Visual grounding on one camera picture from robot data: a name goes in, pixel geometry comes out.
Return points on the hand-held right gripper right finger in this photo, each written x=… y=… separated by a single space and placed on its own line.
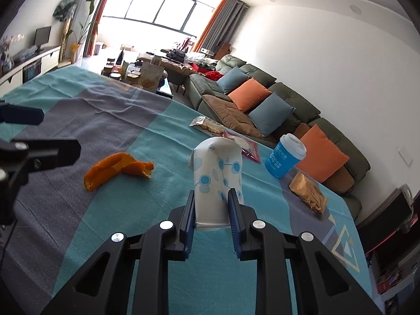
x=234 y=233

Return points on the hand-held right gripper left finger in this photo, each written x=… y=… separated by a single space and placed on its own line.
x=189 y=233

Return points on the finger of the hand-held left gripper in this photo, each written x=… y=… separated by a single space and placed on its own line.
x=49 y=154
x=19 y=115

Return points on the white paper cup blue dots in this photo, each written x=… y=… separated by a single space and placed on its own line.
x=213 y=170

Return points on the white TV cabinet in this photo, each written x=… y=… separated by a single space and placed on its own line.
x=36 y=65

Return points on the blue white porcelain jar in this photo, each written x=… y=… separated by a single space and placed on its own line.
x=6 y=62

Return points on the plastic-wrapped bundle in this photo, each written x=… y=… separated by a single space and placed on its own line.
x=28 y=52

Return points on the teal grey tablecloth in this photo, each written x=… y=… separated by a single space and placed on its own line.
x=98 y=115

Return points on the orange peel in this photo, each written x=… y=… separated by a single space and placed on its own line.
x=111 y=170

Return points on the artificial flower vase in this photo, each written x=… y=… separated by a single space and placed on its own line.
x=5 y=44

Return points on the small black monitor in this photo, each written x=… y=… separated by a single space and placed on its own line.
x=42 y=36

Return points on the gold snack wrapper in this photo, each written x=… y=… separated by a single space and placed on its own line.
x=308 y=192

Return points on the clear red-edged wrapper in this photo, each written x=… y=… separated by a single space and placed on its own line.
x=246 y=145

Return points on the blue cup white lid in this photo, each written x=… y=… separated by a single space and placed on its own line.
x=285 y=156

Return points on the small grey waste can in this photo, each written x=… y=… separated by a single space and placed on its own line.
x=98 y=48

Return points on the tall leafy plant gold vase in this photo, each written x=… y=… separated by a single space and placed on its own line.
x=83 y=26

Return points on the clear biscuit packet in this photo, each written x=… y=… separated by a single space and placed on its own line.
x=208 y=124

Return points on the group of jars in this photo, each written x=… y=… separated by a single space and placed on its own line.
x=133 y=78

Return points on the cloth-covered standing fan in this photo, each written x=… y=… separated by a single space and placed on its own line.
x=65 y=10

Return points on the white standing air conditioner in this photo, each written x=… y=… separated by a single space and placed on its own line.
x=82 y=16

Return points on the orange pillow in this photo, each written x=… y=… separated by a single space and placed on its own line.
x=249 y=93
x=320 y=152

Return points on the brown sofa seat pad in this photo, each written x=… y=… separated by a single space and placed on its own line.
x=229 y=111

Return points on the blue pillow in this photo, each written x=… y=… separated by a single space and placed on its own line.
x=231 y=78
x=270 y=113

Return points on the small wooden stool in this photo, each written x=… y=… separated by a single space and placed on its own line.
x=126 y=47

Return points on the kraft paper bag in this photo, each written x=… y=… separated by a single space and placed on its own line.
x=151 y=76

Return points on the grey orange curtain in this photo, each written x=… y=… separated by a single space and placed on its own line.
x=101 y=13
x=223 y=23

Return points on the dark coffee table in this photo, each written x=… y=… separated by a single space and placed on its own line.
x=165 y=89

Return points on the green sofa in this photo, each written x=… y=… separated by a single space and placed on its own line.
x=295 y=98

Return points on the red cloth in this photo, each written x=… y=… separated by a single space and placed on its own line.
x=213 y=74

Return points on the low shelf red packets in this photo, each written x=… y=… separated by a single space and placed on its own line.
x=390 y=275

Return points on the black bag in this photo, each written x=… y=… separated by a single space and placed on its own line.
x=177 y=54

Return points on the white clothes pile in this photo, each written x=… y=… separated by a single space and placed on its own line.
x=203 y=61

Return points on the large window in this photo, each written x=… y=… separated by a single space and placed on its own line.
x=164 y=10

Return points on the white projector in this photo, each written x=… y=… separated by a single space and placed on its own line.
x=207 y=51

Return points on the stepped wooden shelf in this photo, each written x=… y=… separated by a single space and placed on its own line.
x=223 y=49

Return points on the white wall switch plate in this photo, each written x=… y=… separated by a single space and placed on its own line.
x=405 y=156

